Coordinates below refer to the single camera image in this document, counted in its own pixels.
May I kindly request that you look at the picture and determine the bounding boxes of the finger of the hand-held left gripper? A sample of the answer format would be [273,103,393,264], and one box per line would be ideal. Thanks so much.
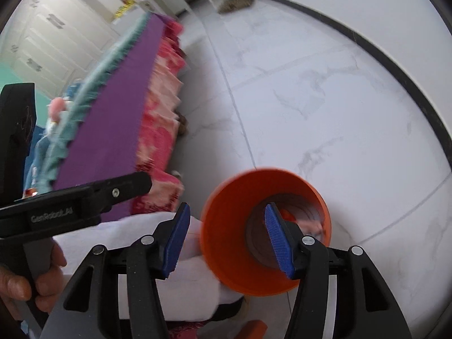
[77,171,153,227]

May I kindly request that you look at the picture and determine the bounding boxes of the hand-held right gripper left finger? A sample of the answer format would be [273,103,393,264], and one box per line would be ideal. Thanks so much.
[40,203,191,339]

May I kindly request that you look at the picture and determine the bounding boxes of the white wardrobe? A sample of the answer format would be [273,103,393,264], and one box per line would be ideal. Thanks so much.
[0,0,151,100]

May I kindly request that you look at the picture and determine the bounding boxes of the purple mattress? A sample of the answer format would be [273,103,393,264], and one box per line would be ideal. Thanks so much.
[53,16,166,217]

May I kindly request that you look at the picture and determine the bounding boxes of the pink white plush toy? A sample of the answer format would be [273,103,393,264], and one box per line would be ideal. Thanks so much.
[47,97,72,128]

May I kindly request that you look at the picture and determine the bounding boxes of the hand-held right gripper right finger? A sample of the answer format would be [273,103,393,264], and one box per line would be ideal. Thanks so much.
[264,203,412,339]

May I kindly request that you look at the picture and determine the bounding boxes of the person's left hand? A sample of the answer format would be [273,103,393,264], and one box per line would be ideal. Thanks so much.
[0,240,68,313]

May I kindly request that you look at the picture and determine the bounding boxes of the white cloth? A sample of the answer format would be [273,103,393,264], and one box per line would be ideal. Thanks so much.
[55,212,245,323]

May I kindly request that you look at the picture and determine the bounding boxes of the red floral bed skirt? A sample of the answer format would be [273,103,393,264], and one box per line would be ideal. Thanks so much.
[131,19,188,216]

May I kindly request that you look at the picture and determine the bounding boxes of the blue floral quilt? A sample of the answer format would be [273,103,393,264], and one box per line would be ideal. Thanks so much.
[23,81,85,193]

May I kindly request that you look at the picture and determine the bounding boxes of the orange plastic bin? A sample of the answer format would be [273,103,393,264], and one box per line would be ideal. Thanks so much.
[200,168,333,296]

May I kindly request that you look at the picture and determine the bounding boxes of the orange plastic object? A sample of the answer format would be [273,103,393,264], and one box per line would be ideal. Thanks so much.
[239,320,268,339]

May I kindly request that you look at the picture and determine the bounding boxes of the brown bed leg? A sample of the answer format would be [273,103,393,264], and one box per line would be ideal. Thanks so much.
[175,110,190,137]

